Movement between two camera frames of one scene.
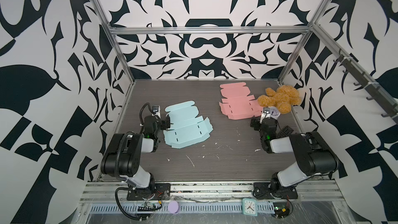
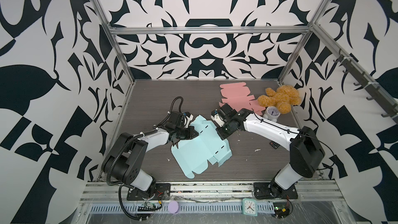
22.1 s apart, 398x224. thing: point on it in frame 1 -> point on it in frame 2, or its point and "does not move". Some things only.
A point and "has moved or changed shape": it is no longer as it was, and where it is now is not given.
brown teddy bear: x=283 y=98 does not move
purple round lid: x=173 y=207 does not move
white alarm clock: x=274 y=112 does not move
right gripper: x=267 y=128 -> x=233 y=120
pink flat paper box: x=237 y=104 does not move
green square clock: x=249 y=207 does not move
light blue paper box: x=185 y=127 has moved or changed shape
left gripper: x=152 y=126 -> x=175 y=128
